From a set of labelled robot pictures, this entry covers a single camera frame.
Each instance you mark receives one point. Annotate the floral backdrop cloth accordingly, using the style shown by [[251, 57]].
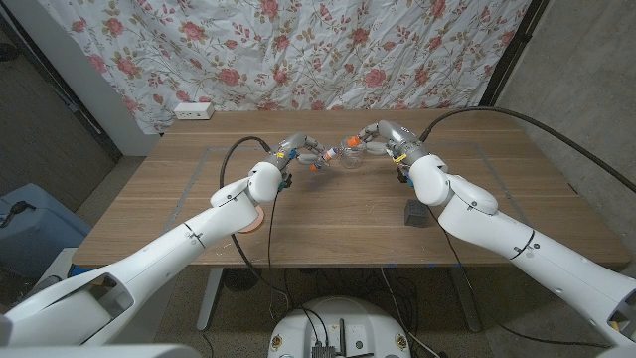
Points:
[[298, 50]]

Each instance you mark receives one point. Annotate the white robot torso edge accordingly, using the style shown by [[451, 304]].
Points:
[[99, 352]]

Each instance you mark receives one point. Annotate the dark grey cube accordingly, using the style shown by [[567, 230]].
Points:
[[416, 213]]

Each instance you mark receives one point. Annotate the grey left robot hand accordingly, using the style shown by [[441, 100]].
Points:
[[295, 146]]

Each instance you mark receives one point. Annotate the clear glass cup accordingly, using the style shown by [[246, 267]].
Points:
[[352, 160]]

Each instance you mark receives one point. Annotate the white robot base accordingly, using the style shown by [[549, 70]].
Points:
[[338, 323]]

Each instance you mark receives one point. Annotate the black round floor stand base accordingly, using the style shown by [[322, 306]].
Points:
[[241, 279]]

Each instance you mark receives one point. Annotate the white table leg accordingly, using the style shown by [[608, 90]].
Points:
[[208, 298], [467, 298]]

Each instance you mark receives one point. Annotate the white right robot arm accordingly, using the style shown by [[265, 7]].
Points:
[[546, 258]]

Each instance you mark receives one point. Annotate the blue storage bin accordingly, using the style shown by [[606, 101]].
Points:
[[30, 229]]

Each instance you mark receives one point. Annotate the orange blue white glue stick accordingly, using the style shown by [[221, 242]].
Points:
[[326, 156]]

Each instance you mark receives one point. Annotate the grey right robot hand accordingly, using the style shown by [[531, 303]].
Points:
[[397, 136]]

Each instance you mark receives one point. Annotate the black backdrop stand pole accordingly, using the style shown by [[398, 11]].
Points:
[[512, 54]]

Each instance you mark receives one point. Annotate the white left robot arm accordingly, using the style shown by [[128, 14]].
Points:
[[149, 263]]

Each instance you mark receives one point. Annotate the white power strip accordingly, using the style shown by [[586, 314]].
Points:
[[194, 111]]

